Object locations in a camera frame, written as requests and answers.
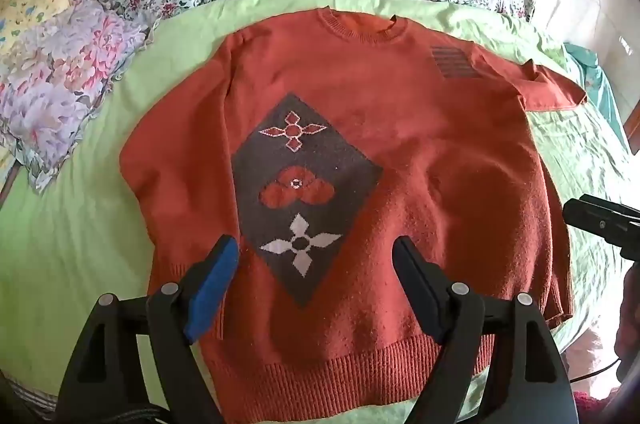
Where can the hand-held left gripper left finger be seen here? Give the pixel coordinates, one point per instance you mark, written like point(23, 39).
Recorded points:
point(216, 286)

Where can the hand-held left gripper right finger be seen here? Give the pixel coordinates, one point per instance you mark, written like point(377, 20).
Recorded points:
point(419, 286)

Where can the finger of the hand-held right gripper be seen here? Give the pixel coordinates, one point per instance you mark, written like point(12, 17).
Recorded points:
point(595, 214)

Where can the orange knit sweater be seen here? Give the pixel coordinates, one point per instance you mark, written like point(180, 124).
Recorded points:
point(390, 124)

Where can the person's right forearm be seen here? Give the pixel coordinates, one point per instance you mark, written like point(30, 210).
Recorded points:
point(631, 329)

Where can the pink cloth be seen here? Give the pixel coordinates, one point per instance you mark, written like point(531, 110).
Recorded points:
point(590, 349)

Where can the teal cloth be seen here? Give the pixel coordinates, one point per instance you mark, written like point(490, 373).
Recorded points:
point(595, 74)

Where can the green bed sheet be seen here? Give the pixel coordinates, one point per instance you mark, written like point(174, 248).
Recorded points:
point(75, 244)

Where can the grey striped mattress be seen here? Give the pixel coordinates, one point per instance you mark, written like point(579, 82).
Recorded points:
point(32, 399)

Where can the purple floral pillow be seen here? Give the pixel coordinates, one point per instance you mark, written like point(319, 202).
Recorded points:
point(65, 84)

